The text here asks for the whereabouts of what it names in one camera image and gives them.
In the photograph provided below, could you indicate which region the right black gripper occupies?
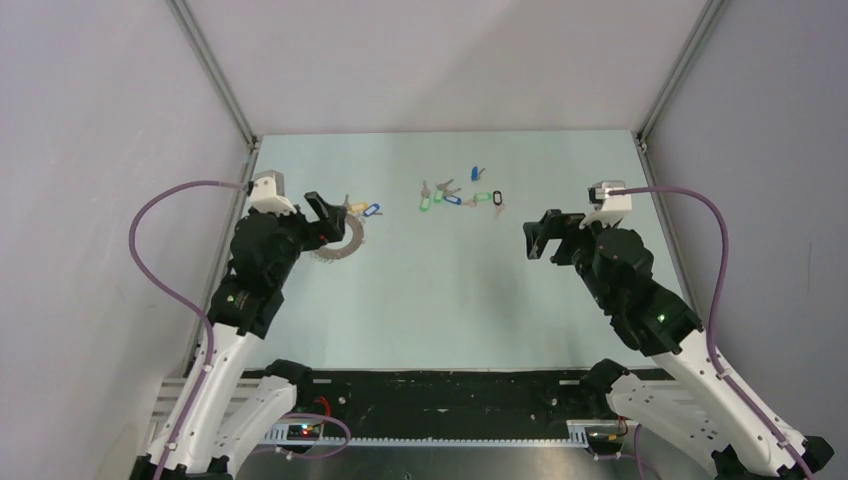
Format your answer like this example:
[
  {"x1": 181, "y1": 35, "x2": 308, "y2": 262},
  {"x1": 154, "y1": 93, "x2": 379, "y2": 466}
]
[{"x1": 521, "y1": 208, "x2": 617, "y2": 309}]

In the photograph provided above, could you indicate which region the electronics board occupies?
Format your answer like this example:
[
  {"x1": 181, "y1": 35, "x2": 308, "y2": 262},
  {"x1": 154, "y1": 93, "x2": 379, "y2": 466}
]
[
  {"x1": 586, "y1": 430, "x2": 626, "y2": 443},
  {"x1": 285, "y1": 423, "x2": 324, "y2": 443}
]

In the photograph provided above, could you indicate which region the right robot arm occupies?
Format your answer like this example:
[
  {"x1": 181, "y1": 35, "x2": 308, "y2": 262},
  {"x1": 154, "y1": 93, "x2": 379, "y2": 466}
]
[{"x1": 523, "y1": 209, "x2": 834, "y2": 479}]

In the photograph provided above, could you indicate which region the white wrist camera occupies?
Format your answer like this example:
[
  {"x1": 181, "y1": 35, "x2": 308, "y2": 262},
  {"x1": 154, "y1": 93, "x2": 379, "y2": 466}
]
[
  {"x1": 579, "y1": 180, "x2": 633, "y2": 229},
  {"x1": 248, "y1": 170, "x2": 296, "y2": 216}
]

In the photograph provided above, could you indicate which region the left electronics board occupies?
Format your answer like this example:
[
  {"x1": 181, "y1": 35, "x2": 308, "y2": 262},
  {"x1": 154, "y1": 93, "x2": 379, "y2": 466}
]
[{"x1": 285, "y1": 423, "x2": 324, "y2": 443}]

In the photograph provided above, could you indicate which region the green tag key left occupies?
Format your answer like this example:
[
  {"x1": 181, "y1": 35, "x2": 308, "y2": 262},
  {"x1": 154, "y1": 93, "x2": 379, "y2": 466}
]
[{"x1": 419, "y1": 181, "x2": 432, "y2": 212}]

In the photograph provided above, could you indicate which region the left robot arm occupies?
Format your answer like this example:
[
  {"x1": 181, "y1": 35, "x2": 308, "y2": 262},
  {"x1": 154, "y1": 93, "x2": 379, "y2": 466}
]
[{"x1": 130, "y1": 190, "x2": 347, "y2": 479}]

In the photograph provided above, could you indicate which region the black tag key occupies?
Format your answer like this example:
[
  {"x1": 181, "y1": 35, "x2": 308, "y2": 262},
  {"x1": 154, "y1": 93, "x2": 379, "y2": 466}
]
[{"x1": 492, "y1": 190, "x2": 505, "y2": 219}]

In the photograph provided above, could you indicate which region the right electronics board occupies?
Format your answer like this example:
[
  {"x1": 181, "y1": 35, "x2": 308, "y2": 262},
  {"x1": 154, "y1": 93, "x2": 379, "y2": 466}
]
[{"x1": 586, "y1": 430, "x2": 626, "y2": 443}]

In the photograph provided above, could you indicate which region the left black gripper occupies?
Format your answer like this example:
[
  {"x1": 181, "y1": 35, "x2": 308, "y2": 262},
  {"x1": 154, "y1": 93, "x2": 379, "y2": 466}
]
[{"x1": 263, "y1": 191, "x2": 345, "y2": 285}]

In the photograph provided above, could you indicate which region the yellow tag key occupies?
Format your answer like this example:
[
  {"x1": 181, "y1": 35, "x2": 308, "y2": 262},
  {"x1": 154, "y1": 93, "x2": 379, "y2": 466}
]
[{"x1": 343, "y1": 195, "x2": 369, "y2": 214}]

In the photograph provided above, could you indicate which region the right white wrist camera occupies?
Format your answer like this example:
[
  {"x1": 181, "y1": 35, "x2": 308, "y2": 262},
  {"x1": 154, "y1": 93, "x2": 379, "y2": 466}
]
[{"x1": 579, "y1": 180, "x2": 633, "y2": 229}]

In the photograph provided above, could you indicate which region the green tag key centre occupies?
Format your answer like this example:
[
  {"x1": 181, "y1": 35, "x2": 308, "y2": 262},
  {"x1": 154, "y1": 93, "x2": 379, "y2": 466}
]
[{"x1": 433, "y1": 179, "x2": 453, "y2": 203}]

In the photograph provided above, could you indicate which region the metal keyring disc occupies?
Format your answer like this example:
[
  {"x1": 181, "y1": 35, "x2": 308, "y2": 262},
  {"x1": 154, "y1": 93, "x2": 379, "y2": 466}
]
[{"x1": 312, "y1": 214, "x2": 365, "y2": 263}]

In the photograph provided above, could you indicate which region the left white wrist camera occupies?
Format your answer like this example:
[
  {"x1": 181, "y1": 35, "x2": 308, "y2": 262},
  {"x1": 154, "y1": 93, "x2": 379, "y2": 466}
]
[{"x1": 248, "y1": 170, "x2": 296, "y2": 216}]

